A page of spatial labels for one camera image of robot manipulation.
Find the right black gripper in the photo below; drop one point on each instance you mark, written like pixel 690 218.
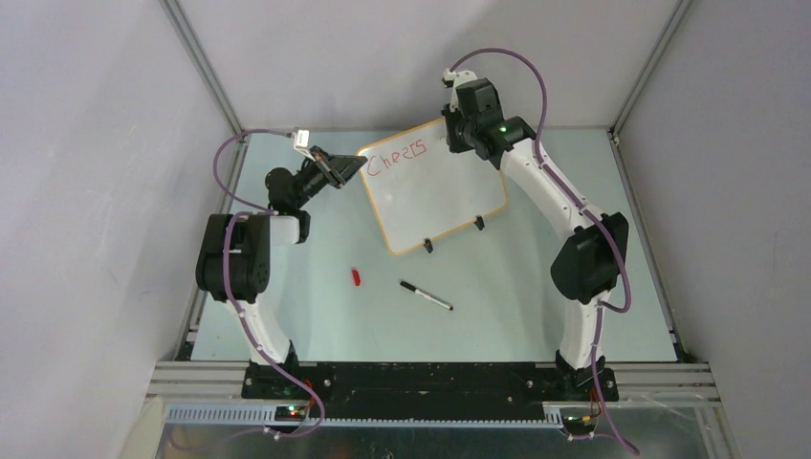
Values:
pixel 455 145

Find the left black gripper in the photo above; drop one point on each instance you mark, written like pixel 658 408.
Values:
pixel 337 169

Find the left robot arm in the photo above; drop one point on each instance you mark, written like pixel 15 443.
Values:
pixel 234 262

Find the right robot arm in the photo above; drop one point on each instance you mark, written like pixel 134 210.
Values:
pixel 591 259

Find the yellow-framed whiteboard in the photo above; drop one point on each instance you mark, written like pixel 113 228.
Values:
pixel 419 191

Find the black capped marker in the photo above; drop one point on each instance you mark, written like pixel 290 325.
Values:
pixel 426 295

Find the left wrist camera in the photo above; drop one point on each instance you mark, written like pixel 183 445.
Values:
pixel 300 139

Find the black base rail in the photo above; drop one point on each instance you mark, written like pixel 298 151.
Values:
pixel 423 391

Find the aluminium frame front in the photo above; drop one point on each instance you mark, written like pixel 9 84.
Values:
pixel 210 393

